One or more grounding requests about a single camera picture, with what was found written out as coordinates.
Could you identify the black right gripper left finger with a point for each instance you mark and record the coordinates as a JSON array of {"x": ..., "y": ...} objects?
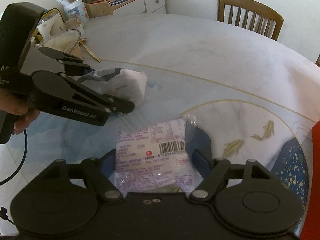
[{"x": 97, "y": 173}]

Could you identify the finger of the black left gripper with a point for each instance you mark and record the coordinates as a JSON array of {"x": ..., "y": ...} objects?
[
  {"x": 117, "y": 104},
  {"x": 73, "y": 65}
]

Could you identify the person's left hand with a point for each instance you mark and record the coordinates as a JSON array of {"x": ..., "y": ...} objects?
[{"x": 13, "y": 105}]

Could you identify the glass lidded food bowl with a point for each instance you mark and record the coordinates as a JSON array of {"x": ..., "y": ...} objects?
[{"x": 67, "y": 42}]

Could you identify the white sideboard cabinet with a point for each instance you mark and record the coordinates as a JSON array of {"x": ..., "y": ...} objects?
[{"x": 132, "y": 7}]

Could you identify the wooden chair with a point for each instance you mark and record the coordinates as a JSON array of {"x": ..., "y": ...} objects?
[{"x": 250, "y": 15}]

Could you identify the red storage box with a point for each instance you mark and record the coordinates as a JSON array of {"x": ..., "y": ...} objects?
[{"x": 310, "y": 229}]

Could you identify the purple printed snack bag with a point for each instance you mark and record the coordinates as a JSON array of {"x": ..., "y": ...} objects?
[{"x": 157, "y": 158}]

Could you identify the gold chopsticks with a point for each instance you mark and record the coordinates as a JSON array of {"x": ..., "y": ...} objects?
[{"x": 82, "y": 42}]

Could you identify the white patterned mug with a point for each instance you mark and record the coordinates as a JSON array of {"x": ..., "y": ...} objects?
[{"x": 78, "y": 11}]

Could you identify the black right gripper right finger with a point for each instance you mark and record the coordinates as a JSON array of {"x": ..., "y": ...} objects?
[{"x": 213, "y": 171}]

